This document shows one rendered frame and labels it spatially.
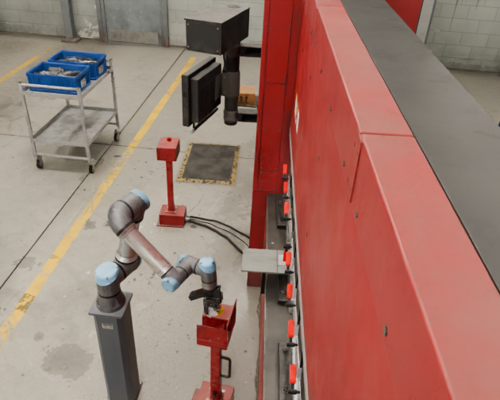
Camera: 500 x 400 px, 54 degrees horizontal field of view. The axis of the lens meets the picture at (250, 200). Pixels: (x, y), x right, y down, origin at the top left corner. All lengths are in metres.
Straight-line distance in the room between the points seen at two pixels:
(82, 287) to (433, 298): 3.57
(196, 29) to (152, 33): 6.38
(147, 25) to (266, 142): 6.58
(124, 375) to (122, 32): 7.52
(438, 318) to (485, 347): 0.05
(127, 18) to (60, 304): 6.60
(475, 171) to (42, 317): 3.37
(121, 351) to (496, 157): 2.32
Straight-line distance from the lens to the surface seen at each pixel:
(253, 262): 2.57
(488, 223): 0.74
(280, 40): 2.93
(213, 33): 3.11
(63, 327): 3.75
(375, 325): 0.82
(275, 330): 2.42
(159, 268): 2.25
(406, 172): 0.81
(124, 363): 2.95
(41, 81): 5.23
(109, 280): 2.55
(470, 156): 0.91
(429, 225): 0.70
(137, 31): 9.59
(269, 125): 3.11
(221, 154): 5.62
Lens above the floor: 2.68
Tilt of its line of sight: 33 degrees down
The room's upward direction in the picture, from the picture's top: 3 degrees clockwise
